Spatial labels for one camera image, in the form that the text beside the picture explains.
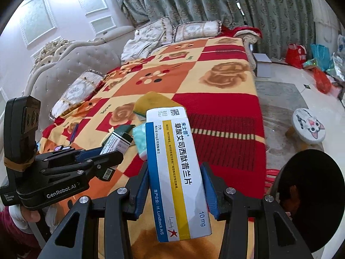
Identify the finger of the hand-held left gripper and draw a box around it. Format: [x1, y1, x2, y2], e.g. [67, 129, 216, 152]
[40, 151, 124, 180]
[40, 147, 108, 165]

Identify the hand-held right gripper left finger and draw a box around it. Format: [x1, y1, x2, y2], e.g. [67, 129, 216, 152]
[38, 164, 151, 259]

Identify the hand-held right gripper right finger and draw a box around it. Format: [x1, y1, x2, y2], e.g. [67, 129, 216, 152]
[201, 162, 314, 259]

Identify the dark green medicine box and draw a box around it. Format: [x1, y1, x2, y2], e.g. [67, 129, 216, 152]
[99, 125, 135, 181]

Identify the white blue yellow medicine box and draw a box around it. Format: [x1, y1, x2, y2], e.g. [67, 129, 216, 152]
[146, 107, 212, 243]

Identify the yellow sponge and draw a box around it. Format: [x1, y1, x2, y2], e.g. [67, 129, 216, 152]
[134, 92, 186, 122]

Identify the black waste bin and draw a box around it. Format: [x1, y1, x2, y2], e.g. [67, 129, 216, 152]
[273, 149, 337, 254]

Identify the person's left forearm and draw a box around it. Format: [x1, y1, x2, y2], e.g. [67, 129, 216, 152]
[0, 209, 44, 251]

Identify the person's left hand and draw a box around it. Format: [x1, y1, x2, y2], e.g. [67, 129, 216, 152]
[8, 206, 56, 230]

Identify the blue pen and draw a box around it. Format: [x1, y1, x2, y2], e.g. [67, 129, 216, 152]
[69, 123, 80, 143]

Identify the teal tissue pack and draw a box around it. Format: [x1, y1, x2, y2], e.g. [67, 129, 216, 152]
[132, 123, 149, 161]

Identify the embroidered bolster pillow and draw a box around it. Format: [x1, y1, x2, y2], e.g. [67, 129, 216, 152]
[50, 70, 104, 120]
[174, 20, 223, 42]

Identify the red plastic stool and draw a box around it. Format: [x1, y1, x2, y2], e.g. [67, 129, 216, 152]
[265, 169, 282, 195]

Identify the printed checkered blanket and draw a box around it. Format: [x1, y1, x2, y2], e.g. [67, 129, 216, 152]
[40, 36, 267, 259]

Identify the grey tufted headboard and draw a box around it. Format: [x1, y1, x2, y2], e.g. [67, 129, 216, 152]
[25, 25, 135, 119]

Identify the white folded quilt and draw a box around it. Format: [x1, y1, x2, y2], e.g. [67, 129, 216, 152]
[121, 39, 162, 62]

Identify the grey rug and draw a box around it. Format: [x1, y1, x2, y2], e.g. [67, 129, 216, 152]
[255, 81, 321, 168]

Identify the cat print stool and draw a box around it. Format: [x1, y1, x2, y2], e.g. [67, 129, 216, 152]
[286, 108, 326, 157]

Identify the white cardboard box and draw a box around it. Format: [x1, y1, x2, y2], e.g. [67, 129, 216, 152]
[252, 52, 273, 77]

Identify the knotted red plastic bag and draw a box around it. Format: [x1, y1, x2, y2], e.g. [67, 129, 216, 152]
[313, 67, 332, 93]

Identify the red gift bag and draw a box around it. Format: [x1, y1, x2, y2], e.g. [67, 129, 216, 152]
[285, 43, 308, 69]

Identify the red quilt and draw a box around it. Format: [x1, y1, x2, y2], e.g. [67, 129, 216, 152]
[221, 25, 263, 45]

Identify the teal gift bag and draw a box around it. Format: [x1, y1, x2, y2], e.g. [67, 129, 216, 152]
[310, 44, 331, 71]

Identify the silver foil bag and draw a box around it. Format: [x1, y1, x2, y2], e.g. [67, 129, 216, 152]
[327, 52, 345, 81]

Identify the lace covered air conditioner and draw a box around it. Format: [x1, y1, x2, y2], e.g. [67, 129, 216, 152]
[310, 0, 340, 46]

